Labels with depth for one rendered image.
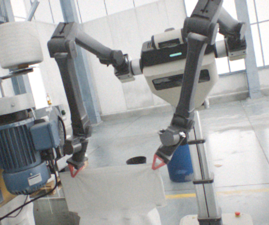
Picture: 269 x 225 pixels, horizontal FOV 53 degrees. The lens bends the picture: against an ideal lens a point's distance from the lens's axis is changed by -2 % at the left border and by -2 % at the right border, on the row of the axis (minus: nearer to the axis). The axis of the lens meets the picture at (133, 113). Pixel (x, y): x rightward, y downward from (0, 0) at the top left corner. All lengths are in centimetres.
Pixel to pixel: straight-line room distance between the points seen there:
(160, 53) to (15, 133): 83
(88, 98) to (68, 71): 887
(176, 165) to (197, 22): 267
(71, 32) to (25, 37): 17
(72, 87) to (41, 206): 108
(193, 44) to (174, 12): 836
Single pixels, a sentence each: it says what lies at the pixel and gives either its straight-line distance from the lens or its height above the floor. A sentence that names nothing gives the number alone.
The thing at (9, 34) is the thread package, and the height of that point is 164.
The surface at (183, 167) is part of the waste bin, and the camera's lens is 345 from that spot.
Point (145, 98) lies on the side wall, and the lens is 949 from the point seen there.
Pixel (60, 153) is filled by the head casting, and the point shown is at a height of 109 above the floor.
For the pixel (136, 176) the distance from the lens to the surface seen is 123.
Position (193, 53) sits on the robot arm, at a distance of 97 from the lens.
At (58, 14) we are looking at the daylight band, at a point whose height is 397.
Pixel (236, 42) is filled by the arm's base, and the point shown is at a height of 145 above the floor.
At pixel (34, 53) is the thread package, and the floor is 156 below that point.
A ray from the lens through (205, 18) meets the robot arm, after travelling 95.
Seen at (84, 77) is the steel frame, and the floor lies 172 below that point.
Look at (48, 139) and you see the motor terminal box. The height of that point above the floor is 125.
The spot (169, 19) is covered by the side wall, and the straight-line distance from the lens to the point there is 930.
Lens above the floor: 140
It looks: 8 degrees down
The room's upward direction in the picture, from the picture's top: 12 degrees counter-clockwise
